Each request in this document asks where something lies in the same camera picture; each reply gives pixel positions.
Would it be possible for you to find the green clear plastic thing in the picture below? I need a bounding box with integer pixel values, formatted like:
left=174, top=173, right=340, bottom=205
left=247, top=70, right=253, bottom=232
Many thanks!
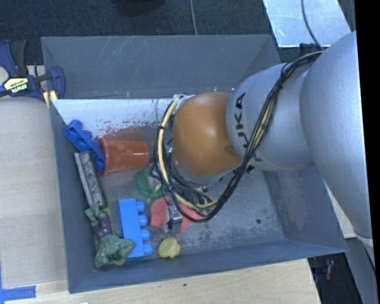
left=133, top=166, right=169, bottom=203

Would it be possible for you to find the blue toy building block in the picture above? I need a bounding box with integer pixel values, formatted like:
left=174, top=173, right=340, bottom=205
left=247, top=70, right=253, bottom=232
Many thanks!
left=117, top=197, right=155, bottom=260

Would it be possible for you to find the orange plastic cup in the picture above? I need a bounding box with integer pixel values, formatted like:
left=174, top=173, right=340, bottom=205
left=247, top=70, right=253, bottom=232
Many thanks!
left=96, top=133, right=152, bottom=176

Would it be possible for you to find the blue plastic toy piece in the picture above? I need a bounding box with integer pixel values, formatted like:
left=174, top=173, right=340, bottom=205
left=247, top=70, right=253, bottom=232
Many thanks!
left=62, top=118, right=108, bottom=175

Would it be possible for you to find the red-orange soft thing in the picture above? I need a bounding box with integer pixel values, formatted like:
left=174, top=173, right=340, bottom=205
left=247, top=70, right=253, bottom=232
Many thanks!
left=147, top=192, right=217, bottom=239

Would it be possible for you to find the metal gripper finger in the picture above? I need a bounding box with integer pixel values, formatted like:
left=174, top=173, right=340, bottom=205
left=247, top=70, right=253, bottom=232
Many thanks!
left=165, top=204, right=185, bottom=230

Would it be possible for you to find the green toy figure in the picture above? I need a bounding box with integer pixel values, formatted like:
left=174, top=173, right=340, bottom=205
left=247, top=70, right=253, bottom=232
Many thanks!
left=84, top=200, right=138, bottom=270

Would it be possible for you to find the grey metal bin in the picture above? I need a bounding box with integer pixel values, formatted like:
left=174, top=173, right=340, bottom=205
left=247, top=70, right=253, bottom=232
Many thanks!
left=40, top=14, right=351, bottom=296

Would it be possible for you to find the yellow toy duck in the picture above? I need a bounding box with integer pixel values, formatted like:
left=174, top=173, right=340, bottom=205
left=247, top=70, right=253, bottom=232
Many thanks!
left=156, top=236, right=183, bottom=260

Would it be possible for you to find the pale wood board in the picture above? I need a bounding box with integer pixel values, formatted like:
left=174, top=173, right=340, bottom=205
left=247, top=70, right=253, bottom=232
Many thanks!
left=0, top=92, right=70, bottom=290

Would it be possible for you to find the grey speckled flat block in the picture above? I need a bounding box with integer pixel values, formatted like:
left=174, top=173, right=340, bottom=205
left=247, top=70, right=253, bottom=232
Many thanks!
left=74, top=149, right=109, bottom=212

